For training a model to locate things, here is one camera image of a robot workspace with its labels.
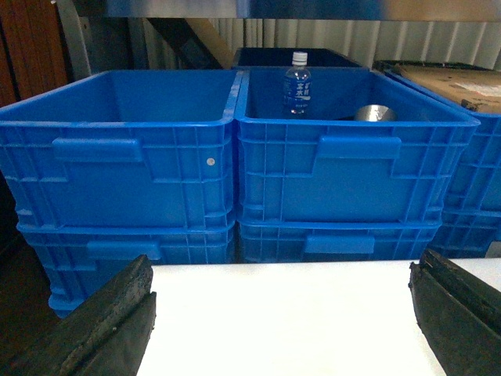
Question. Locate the blue crate top middle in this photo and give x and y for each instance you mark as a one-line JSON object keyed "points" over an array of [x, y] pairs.
{"points": [[324, 166]]}

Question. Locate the brown cardboard sheet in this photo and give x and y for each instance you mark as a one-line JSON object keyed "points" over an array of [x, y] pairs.
{"points": [[475, 90]]}

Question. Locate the dark crate behind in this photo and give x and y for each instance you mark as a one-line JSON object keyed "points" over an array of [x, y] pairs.
{"points": [[248, 58]]}

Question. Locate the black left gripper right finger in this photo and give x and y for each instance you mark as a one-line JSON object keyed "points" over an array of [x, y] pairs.
{"points": [[458, 314]]}

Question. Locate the blue crate right stack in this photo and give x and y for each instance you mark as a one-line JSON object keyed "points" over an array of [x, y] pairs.
{"points": [[471, 216]]}

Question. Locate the blue crate top left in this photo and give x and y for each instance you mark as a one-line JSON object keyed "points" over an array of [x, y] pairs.
{"points": [[131, 148]]}

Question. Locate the clear water bottle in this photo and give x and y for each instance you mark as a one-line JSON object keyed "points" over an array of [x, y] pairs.
{"points": [[297, 85]]}

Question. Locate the blue crate bottom left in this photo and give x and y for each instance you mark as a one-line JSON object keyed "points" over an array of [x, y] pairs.
{"points": [[79, 260]]}

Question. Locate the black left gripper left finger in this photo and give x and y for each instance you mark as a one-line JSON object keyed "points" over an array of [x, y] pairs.
{"points": [[107, 334]]}

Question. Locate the blue crate bottom middle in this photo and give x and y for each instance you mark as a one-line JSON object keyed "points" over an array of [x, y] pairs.
{"points": [[266, 242]]}

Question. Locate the round metal bowl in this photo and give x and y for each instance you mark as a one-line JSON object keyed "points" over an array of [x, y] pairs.
{"points": [[375, 113]]}

